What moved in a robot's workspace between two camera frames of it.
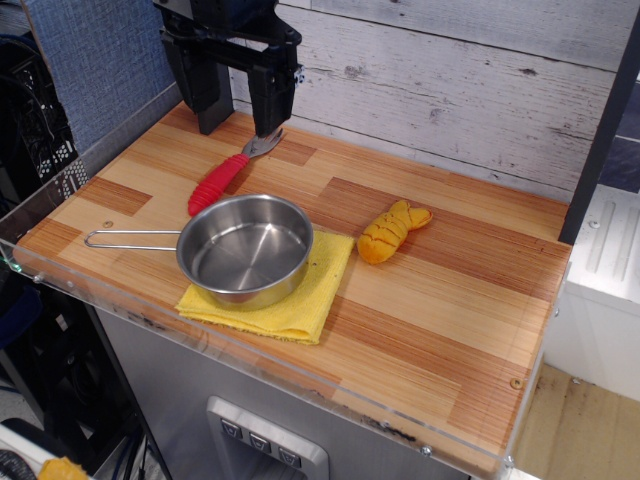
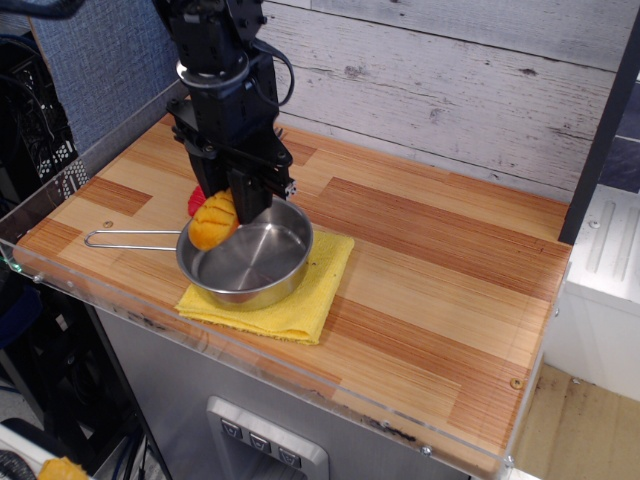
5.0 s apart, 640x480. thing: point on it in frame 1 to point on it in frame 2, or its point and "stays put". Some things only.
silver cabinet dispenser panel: x=248 y=447 stays put
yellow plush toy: x=386 y=233 to x=214 y=220
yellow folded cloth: x=299 y=316 stays put
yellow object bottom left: x=61 y=468 stays put
